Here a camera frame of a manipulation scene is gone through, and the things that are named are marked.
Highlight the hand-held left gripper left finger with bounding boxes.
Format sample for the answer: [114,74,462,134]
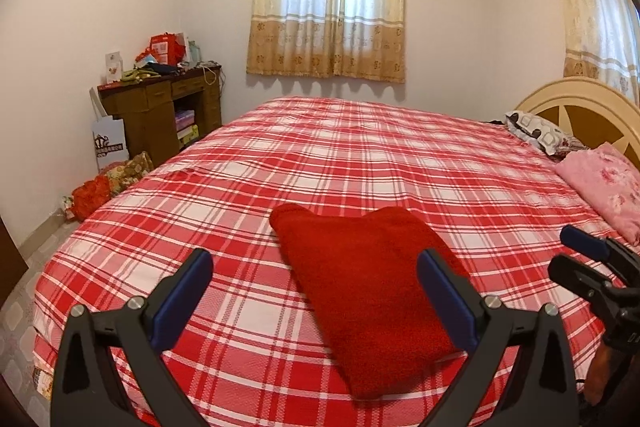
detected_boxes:
[50,248,215,427]

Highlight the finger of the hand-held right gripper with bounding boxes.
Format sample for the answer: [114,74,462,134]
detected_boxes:
[547,255,628,315]
[560,225,640,278]

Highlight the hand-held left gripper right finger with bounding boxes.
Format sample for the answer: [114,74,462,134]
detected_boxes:
[416,248,581,427]

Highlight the red embroidered knit sweater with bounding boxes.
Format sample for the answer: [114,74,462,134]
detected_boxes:
[270,204,473,400]

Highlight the person's right hand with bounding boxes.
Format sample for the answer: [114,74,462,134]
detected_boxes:
[585,341,618,405]

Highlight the pink floral blanket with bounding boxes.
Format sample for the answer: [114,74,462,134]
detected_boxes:
[554,143,640,248]

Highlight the grey patterned pillow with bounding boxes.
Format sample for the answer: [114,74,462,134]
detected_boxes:
[505,111,586,158]

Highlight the cream wooden headboard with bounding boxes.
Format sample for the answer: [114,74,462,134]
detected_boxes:
[515,77,640,168]

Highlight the floral cushion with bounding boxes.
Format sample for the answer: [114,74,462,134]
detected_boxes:
[102,152,155,198]

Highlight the red plastic bag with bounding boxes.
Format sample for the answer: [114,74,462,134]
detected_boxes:
[71,174,111,222]

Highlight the stacked boxes under desk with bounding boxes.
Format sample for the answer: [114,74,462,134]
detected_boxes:
[175,109,200,148]

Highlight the bed with red plaid sheet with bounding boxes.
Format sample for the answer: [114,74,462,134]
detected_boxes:
[30,96,640,427]

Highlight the white paper bag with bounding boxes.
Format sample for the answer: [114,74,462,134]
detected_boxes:
[89,87,130,172]

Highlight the brown wooden desk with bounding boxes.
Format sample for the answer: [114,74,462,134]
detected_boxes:
[97,66,223,168]

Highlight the beige floral side curtain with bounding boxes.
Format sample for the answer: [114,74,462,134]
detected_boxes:
[537,0,640,100]

